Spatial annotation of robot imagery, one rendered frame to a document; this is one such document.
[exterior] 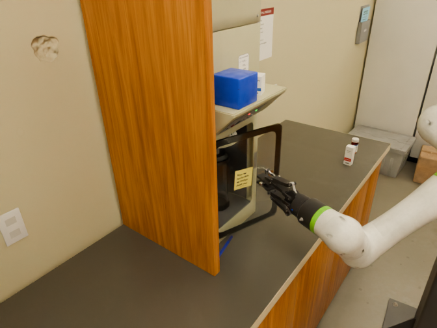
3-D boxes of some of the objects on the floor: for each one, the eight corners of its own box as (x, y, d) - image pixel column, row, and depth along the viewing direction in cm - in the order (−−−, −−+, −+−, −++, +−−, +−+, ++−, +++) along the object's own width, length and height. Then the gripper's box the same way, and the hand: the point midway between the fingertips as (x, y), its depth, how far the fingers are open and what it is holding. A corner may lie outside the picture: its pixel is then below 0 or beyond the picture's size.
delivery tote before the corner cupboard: (339, 163, 381) (343, 135, 365) (353, 150, 409) (358, 123, 393) (398, 181, 346) (406, 151, 331) (409, 165, 374) (417, 137, 359)
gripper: (313, 224, 115) (266, 191, 133) (318, 186, 108) (268, 157, 126) (296, 232, 111) (250, 197, 129) (300, 194, 104) (251, 163, 122)
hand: (265, 181), depth 125 cm, fingers closed, pressing on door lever
